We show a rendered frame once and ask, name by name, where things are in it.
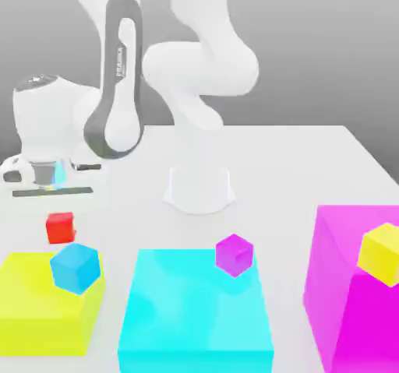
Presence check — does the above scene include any small red cube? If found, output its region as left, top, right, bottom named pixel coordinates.
left=45, top=212, right=77, bottom=245

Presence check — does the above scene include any small purple cube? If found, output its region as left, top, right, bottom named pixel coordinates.
left=215, top=233, right=254, bottom=278

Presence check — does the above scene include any small blue cube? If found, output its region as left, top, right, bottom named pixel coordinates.
left=49, top=242, right=102, bottom=296

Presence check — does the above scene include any large magenta box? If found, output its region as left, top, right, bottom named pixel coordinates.
left=302, top=204, right=399, bottom=373

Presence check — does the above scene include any small yellow cube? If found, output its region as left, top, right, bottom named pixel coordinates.
left=357, top=222, right=399, bottom=288

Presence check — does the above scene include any large yellow box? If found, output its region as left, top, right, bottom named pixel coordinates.
left=0, top=251, right=107, bottom=357

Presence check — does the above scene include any large cyan box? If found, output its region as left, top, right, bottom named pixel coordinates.
left=117, top=248, right=275, bottom=373

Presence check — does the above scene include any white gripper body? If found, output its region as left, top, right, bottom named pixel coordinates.
left=11, top=185, right=94, bottom=209

